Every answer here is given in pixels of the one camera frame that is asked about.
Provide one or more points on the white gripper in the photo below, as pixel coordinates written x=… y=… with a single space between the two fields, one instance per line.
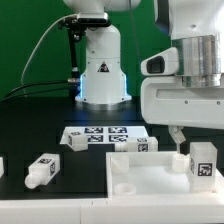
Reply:
x=165 y=101

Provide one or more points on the white square tabletop tray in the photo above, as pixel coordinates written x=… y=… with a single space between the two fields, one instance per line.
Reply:
x=155 y=173

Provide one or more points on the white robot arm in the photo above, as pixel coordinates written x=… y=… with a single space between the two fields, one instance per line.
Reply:
x=183 y=84

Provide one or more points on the white sheet with markers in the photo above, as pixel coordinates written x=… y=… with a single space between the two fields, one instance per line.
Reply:
x=106 y=134

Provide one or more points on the white front fence bar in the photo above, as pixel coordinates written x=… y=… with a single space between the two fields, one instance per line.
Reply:
x=107 y=212

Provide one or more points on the white left fence piece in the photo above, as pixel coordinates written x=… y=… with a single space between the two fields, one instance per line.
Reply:
x=1 y=167

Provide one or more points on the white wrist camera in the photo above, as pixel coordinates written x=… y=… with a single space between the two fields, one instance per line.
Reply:
x=164 y=63

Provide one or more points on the black camera stand pole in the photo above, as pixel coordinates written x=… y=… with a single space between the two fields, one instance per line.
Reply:
x=75 y=74

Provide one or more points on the camera on stand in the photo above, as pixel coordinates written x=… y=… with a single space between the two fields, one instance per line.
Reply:
x=85 y=20

